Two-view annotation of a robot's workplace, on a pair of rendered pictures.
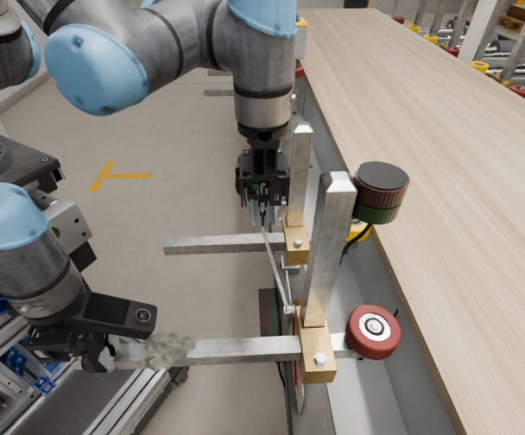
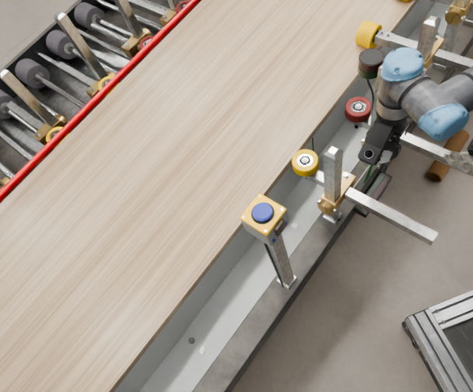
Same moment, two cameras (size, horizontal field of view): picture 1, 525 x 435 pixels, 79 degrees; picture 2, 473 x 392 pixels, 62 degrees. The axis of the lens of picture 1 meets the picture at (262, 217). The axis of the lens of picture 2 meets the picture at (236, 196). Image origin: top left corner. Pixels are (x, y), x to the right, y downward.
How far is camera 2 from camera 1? 1.16 m
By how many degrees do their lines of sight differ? 65
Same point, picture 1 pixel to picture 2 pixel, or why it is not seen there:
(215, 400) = (390, 292)
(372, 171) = (373, 59)
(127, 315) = not seen: outside the picture
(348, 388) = (349, 155)
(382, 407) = (340, 140)
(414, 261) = (303, 121)
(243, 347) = (419, 141)
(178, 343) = (453, 159)
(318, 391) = not seen: hidden behind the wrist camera
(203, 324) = (367, 363)
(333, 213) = not seen: hidden behind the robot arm
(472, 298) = (300, 96)
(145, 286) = not seen: outside the picture
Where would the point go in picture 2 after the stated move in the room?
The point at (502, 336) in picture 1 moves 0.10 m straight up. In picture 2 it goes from (310, 80) to (309, 58)
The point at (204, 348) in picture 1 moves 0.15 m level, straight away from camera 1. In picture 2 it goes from (439, 151) to (432, 195)
